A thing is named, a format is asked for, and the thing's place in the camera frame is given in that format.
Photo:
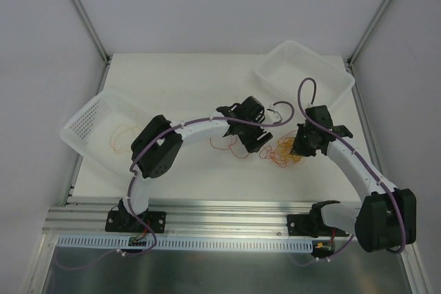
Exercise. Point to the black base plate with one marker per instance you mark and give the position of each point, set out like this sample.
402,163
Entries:
304,225
120,221

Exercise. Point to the aluminium mounting rail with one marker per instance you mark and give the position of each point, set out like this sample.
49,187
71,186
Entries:
183,217

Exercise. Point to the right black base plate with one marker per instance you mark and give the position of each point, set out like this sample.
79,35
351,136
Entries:
304,225

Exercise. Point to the left white plastic basket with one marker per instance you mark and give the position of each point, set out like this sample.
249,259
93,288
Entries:
103,129

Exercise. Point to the aluminium frame post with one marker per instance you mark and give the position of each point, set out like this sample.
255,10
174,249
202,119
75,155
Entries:
90,29
368,32

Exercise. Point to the right white plastic basket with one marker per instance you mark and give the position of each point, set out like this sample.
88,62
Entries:
282,70

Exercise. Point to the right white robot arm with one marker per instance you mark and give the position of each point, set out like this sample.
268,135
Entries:
385,216

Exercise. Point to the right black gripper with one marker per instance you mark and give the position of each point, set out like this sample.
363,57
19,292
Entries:
302,144

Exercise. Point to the left aluminium frame post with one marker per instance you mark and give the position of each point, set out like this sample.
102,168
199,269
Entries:
90,29

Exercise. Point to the right aluminium frame post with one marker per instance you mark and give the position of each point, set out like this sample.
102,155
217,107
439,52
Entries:
368,32

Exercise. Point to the white plastic basket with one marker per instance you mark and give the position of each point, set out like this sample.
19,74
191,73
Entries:
282,70
103,129

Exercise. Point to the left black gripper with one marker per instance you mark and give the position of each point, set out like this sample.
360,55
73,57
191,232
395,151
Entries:
253,134

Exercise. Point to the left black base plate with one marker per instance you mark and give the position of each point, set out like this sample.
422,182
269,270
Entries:
120,221

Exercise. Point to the white slotted cable duct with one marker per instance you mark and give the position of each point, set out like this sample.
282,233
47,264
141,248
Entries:
123,242

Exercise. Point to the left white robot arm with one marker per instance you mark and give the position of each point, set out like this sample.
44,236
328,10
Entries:
156,148

